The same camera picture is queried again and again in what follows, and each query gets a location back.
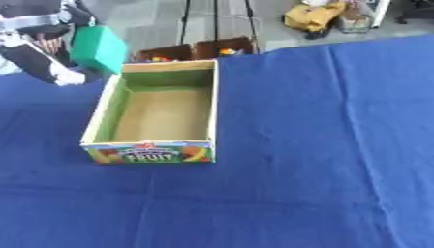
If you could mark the red and yellow toy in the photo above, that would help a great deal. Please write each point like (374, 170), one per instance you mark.
(160, 59)

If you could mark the clear storage basket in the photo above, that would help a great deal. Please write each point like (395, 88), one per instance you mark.
(356, 21)

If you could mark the black tripod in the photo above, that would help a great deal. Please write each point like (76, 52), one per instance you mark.
(215, 19)

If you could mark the black chair base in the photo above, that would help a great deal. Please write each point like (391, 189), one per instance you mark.
(415, 13)

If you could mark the white furniture leg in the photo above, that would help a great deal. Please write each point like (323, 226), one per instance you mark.
(380, 11)

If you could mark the yellow bag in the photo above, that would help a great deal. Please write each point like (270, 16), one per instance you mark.
(311, 16)

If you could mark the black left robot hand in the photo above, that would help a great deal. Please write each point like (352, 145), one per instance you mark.
(31, 63)

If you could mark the brown cardboard box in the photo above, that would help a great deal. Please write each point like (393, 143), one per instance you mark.
(217, 44)
(166, 51)

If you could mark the green block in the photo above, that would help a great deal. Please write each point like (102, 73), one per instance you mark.
(99, 48)

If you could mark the orange and yellow toy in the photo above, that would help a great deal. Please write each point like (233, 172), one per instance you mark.
(229, 51)

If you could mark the tan cardboard box green inside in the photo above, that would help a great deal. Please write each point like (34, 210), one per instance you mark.
(161, 113)

